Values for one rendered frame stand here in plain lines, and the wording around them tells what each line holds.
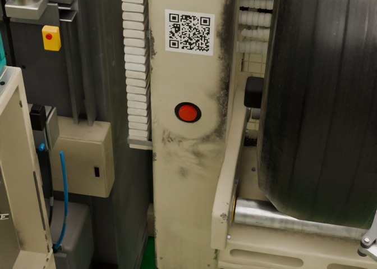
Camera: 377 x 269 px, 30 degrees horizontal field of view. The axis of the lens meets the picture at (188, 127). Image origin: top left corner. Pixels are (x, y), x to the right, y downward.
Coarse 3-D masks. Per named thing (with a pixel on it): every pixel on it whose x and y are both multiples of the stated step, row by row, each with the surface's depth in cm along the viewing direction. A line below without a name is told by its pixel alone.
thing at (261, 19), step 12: (240, 0) 148; (252, 0) 148; (264, 0) 148; (240, 12) 150; (252, 12) 150; (264, 12) 164; (252, 24) 151; (264, 24) 150; (252, 36) 154; (264, 36) 153; (240, 48) 155; (252, 48) 155; (264, 48) 154
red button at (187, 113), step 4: (180, 108) 117; (184, 108) 116; (188, 108) 116; (192, 108) 116; (180, 112) 117; (184, 112) 117; (188, 112) 117; (192, 112) 117; (196, 112) 117; (180, 116) 118; (184, 116) 117; (188, 116) 117; (192, 116) 117; (188, 120) 118
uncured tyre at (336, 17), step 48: (288, 0) 87; (336, 0) 83; (288, 48) 87; (336, 48) 83; (288, 96) 88; (336, 96) 85; (288, 144) 91; (336, 144) 88; (288, 192) 98; (336, 192) 94
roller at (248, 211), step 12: (240, 204) 121; (252, 204) 121; (264, 204) 121; (240, 216) 121; (252, 216) 120; (264, 216) 120; (276, 216) 120; (288, 216) 120; (276, 228) 121; (288, 228) 120; (300, 228) 120; (312, 228) 119; (324, 228) 119; (336, 228) 119; (348, 228) 118; (360, 240) 120
